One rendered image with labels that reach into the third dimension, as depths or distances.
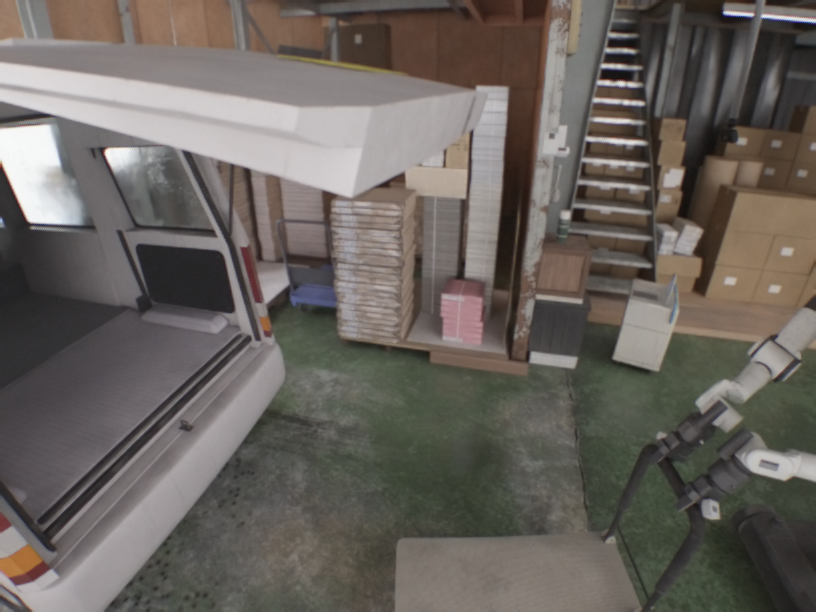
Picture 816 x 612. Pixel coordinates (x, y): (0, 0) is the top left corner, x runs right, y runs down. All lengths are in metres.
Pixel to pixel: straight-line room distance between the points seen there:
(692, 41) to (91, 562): 6.90
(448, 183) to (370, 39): 4.06
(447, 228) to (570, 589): 2.31
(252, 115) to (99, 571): 1.56
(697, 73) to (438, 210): 4.40
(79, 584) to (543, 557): 1.57
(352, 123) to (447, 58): 6.46
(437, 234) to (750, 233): 2.88
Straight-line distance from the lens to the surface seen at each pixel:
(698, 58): 6.57
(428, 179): 3.04
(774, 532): 2.33
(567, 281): 2.82
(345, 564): 2.01
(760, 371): 1.56
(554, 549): 1.87
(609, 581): 1.87
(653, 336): 3.15
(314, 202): 4.44
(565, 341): 3.02
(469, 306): 2.90
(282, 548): 2.10
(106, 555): 1.72
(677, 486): 1.46
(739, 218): 4.51
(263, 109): 0.33
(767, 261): 4.80
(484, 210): 3.03
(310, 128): 0.33
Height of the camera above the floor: 1.75
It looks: 28 degrees down
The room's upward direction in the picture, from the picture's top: straight up
